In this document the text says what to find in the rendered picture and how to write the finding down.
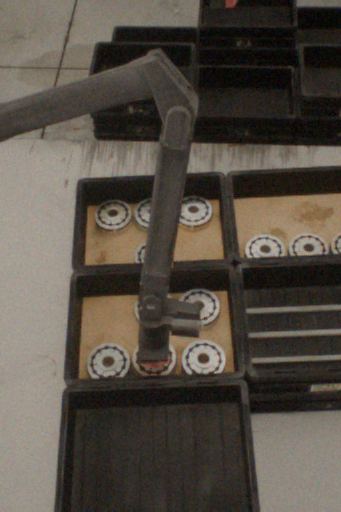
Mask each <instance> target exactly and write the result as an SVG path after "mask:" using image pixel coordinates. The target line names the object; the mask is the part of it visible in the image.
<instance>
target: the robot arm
mask: <svg viewBox="0 0 341 512"><path fill-rule="evenodd" d="M151 97H154V99H155V103H156V106H157V109H158V112H159V115H161V118H162V120H163V125H162V129H161V133H159V141H158V152H157V160H156V168H155V176H154V183H153V192H152V200H151V205H150V216H149V224H148V231H147V240H146V247H145V254H144V263H143V269H142V277H141V283H140V289H139V297H138V302H139V304H140V307H141V308H142V309H141V310H140V313H139V320H140V326H139V363H140V364H145V365H148V366H150V367H151V368H157V367H159V366H161V365H163V364H169V362H170V355H169V351H170V332H171V336H177V337H190V338H199V333H200V331H199V328H200V317H201V316H200V315H201V305H200V304H199V303H194V302H187V301H179V300H178V298H168V291H169V284H170V277H171V270H172V263H173V259H174V250H175V244H176V237H177V230H178V224H179V218H180V212H181V204H182V198H184V192H185V185H186V178H187V172H188V166H189V160H190V152H191V146H192V139H193V132H194V128H193V126H194V125H195V122H196V115H197V108H198V98H197V95H196V93H195V92H194V91H193V89H192V86H191V85H190V84H189V83H188V80H187V79H186V78H185V77H184V76H183V74H182V73H180V72H179V71H178V70H177V68H176V67H175V66H174V65H173V64H172V61H171V60H170V59H169V58H168V57H167V55H166V54H165V53H164V52H163V50H162V49H155V50H152V51H149V52H148V54H147V56H144V57H141V58H139V59H135V60H133V61H131V63H129V64H126V65H124V66H121V67H118V68H114V69H110V70H107V71H104V72H101V73H98V74H94V75H90V76H87V77H84V78H81V79H78V80H75V81H70V82H67V83H64V85H61V86H58V87H55V88H51V89H47V90H44V91H41V92H38V93H35V94H31V95H27V96H24V97H21V98H18V99H15V100H11V101H7V102H3V103H2V102H0V143H1V142H3V141H6V140H8V139H11V138H13V137H15V136H18V135H21V134H24V133H28V132H32V131H35V130H39V129H42V128H45V127H49V126H53V125H56V123H60V122H63V121H66V120H69V119H74V118H77V117H80V116H84V115H87V114H90V113H95V112H98V111H101V110H105V109H108V108H111V107H115V106H119V105H122V104H126V103H129V102H133V100H137V99H147V98H151Z"/></svg>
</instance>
